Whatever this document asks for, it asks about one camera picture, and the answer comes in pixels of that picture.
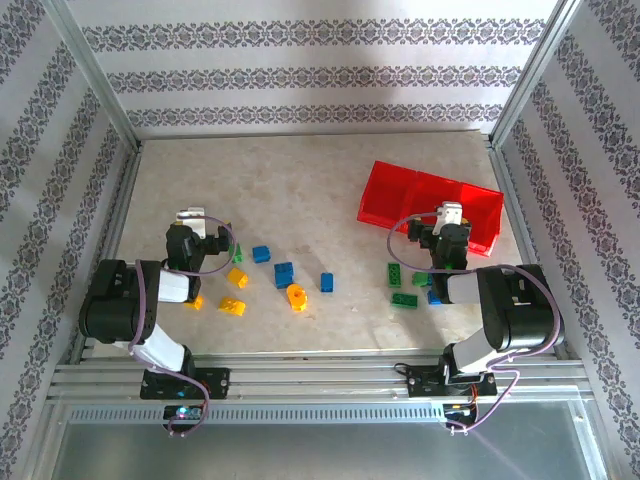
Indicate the small green lego brick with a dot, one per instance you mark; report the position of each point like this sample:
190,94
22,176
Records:
237,255
420,278

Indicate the yellow lego brick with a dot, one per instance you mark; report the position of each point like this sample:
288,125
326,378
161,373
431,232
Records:
232,306
196,302
238,276

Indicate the long green lego brick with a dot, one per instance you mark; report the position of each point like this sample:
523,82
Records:
404,300
394,274

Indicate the small blue lego brick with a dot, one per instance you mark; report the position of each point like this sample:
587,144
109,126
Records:
261,254
327,282
435,297

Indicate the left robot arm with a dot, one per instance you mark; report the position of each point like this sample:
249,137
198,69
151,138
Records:
115,300

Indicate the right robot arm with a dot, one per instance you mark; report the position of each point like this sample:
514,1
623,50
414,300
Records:
525,310

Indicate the large blue lego brick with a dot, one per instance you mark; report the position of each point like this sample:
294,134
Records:
283,275

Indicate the round yellow lego piece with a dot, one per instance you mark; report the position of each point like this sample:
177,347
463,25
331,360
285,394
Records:
297,297

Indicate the right control board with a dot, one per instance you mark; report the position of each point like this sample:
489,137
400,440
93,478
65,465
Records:
457,410

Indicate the left control board with LEDs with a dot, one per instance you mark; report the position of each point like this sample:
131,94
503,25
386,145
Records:
182,413

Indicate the aluminium mounting rails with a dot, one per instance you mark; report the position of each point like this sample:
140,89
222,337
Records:
320,375

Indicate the grey metal panel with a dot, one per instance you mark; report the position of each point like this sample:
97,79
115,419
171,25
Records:
320,455

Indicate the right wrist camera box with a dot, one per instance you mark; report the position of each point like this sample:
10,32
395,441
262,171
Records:
449,215

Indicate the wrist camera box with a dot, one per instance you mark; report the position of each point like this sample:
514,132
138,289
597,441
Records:
449,215
194,220

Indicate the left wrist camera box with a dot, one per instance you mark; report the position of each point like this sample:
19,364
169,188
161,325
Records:
194,220

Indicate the aluminium side rail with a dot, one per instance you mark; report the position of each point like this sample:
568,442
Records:
122,200
511,200

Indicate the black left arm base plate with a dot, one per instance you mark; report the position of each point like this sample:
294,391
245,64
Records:
220,382

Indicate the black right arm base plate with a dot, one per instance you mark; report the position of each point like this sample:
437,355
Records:
420,385

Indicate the aluminium frame post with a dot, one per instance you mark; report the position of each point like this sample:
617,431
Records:
94,70
534,70

